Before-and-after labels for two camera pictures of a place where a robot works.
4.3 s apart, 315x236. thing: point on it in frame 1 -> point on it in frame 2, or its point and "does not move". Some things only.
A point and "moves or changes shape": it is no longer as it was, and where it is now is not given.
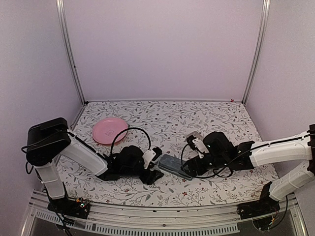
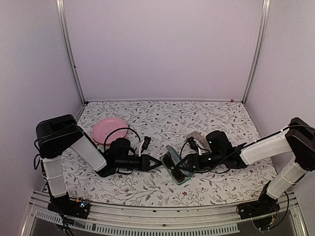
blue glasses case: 173,163 moves or changes shape
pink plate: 106,131 does not move
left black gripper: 150,178 -> 145,159
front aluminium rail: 97,219 does not move
